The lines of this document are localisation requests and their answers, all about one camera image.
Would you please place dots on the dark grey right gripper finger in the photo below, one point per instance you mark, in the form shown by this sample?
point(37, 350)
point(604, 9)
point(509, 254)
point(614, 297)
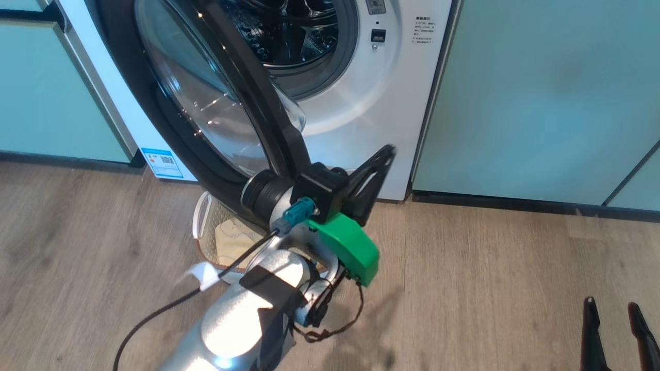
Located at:
point(644, 345)
point(594, 345)

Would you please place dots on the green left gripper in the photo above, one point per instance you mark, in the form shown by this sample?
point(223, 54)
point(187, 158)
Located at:
point(350, 247)

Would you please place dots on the dark round washer door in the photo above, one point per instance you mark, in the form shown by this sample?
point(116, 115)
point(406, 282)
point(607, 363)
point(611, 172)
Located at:
point(263, 103)

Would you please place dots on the yellow bear print garment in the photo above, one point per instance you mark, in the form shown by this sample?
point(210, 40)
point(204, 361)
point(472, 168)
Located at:
point(237, 245)

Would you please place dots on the white front-load washing machine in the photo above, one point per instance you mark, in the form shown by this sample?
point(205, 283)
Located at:
point(361, 129)

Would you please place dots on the stainless steel washing machine drum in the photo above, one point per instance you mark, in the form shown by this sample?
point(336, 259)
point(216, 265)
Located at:
point(289, 36)

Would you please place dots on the dark cabinet plinth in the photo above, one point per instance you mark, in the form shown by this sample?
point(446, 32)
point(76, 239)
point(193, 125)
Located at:
point(67, 158)
point(515, 205)

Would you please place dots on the plain teal cabinet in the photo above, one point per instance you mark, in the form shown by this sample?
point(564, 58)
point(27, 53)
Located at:
point(515, 93)

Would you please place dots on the white perforated laundry basket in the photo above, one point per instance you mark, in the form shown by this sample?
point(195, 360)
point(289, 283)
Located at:
point(208, 247)

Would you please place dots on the white tape tag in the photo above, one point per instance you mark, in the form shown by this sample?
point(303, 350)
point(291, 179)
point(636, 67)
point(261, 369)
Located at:
point(203, 275)

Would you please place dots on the blue energy label sticker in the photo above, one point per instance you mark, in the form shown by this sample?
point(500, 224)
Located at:
point(161, 163)

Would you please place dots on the teal drawer cabinet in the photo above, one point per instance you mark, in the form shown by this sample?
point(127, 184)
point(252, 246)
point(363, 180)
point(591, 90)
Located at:
point(51, 87)

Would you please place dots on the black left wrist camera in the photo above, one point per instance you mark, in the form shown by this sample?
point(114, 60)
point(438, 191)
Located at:
point(319, 190)

